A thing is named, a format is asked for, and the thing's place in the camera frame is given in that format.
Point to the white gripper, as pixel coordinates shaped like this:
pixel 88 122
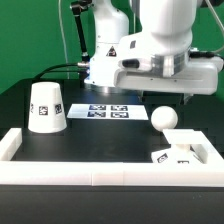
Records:
pixel 150 62

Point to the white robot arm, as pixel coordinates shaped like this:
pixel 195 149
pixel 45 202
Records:
pixel 160 17

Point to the white U-shaped fence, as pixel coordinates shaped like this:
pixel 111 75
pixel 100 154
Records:
pixel 210 173

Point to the white lamp bulb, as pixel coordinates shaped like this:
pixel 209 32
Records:
pixel 164 117

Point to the white lamp shade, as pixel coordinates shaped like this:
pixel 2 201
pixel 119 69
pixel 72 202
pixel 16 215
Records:
pixel 46 113

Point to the white lamp base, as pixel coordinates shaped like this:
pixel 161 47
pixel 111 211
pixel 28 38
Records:
pixel 180 150

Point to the white marker sheet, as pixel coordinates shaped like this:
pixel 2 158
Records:
pixel 107 112

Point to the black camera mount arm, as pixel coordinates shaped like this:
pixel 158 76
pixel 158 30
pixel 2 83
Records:
pixel 77 7

